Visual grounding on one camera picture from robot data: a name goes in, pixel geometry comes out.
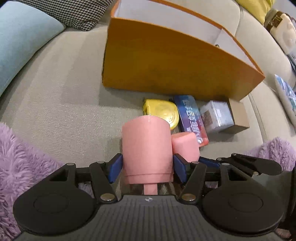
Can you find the small brown cardboard box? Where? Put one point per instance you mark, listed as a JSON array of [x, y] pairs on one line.
[[239, 113]]

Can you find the cream small suitcase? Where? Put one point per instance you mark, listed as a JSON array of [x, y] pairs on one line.
[[284, 34]]

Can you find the houndstooth pillow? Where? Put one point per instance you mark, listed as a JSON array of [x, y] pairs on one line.
[[81, 14]]

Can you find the blue printed pillow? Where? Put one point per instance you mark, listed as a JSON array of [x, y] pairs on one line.
[[288, 97]]

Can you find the purple fluffy blanket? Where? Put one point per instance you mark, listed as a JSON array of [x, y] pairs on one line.
[[18, 162]]

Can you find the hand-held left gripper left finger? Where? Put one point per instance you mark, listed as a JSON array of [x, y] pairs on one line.
[[116, 168]]

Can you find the orange cardboard box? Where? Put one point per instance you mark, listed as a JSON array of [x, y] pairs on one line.
[[161, 62]]

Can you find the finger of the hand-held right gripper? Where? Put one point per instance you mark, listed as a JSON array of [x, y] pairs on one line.
[[254, 162]]

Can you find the blue printed box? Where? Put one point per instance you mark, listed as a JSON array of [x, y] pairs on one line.
[[189, 115]]

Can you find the clear plastic box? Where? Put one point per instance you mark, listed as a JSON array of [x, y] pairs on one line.
[[217, 115]]

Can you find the light blue pillow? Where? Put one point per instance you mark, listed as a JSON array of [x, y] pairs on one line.
[[23, 34]]

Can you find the large pink cup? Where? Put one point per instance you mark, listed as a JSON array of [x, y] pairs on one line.
[[145, 148]]

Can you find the yellow pillow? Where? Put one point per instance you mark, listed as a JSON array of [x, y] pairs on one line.
[[254, 8]]

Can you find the yellow tape measure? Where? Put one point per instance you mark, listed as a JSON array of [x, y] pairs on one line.
[[161, 111]]

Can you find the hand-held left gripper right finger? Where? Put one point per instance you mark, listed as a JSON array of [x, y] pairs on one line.
[[179, 168]]

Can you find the small pink cup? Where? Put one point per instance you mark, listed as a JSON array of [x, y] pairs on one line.
[[185, 146]]

